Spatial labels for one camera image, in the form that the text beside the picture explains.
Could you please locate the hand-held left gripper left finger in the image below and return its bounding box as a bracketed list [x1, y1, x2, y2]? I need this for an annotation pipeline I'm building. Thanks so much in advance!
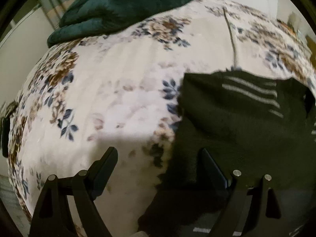
[29, 146, 118, 237]

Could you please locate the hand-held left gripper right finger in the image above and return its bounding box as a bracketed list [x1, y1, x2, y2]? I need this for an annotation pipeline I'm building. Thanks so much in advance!
[199, 148, 288, 237]

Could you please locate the black garment with grey stripes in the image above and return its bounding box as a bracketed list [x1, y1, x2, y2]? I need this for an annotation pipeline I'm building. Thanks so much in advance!
[137, 67, 316, 237]

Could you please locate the floral printed blanket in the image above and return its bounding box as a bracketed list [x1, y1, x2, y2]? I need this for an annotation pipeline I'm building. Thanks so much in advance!
[7, 0, 316, 237]

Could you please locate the dark green plush blanket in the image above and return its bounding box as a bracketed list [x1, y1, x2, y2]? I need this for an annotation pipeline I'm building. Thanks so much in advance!
[47, 0, 197, 48]

